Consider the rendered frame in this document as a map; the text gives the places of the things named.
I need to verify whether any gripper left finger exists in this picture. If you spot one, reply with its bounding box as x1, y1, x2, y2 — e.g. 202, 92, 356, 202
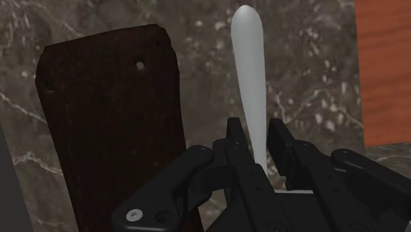
111, 117, 287, 232

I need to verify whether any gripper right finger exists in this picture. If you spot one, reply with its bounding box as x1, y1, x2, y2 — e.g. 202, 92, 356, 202
266, 118, 411, 232

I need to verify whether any white utensil handle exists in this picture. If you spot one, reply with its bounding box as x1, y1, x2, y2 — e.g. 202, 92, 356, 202
230, 5, 268, 176

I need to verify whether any orange wooden panel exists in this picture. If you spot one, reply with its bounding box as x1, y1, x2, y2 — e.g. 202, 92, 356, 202
354, 0, 411, 148

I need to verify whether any dark brown wooden cutting board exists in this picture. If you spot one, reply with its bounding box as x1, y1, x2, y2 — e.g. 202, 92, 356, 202
34, 23, 205, 232

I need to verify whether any grey flat object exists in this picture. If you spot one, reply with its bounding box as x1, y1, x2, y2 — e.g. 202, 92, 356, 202
0, 122, 36, 232

